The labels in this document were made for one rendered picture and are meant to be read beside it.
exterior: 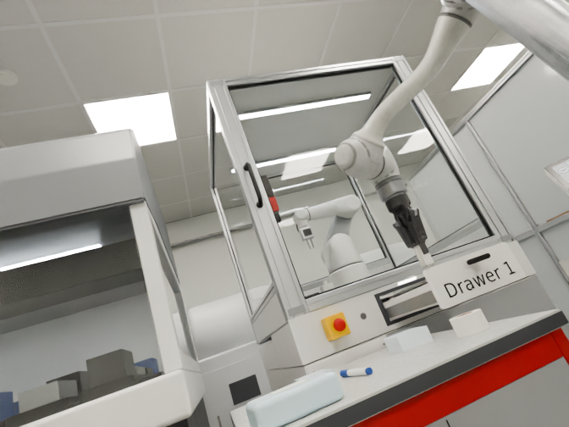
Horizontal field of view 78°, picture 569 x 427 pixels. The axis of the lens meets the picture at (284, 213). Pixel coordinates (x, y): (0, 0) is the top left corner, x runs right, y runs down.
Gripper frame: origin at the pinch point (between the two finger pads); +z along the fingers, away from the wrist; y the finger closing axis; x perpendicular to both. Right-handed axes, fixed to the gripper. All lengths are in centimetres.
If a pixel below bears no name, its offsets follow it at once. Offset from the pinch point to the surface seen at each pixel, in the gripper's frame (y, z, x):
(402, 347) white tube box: -8.5, 20.5, 23.3
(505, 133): 87, -74, -172
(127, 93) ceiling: 114, -181, 79
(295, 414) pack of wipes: -34, 20, 58
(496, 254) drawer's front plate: -10.9, 7.2, -14.3
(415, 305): 3.8, 12.7, 7.6
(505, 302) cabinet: 23, 23, -40
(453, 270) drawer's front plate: -11.0, 7.4, 1.3
